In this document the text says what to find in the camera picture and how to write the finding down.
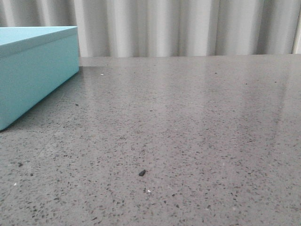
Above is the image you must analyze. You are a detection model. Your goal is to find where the light blue storage box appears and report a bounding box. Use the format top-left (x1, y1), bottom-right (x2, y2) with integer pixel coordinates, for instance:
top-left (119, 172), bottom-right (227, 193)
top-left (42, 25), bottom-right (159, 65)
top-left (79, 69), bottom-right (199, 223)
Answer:
top-left (0, 26), bottom-right (79, 130)

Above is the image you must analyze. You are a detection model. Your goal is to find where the small black debris chunk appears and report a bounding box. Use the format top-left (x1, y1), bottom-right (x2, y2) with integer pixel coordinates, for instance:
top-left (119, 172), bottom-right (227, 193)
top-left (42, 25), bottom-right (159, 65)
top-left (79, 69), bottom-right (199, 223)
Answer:
top-left (138, 169), bottom-right (146, 177)

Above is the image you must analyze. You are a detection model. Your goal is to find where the white pleated curtain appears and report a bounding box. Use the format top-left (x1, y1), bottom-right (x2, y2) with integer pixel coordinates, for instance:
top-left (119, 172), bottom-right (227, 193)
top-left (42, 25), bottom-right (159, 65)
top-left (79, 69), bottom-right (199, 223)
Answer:
top-left (0, 0), bottom-right (301, 57)

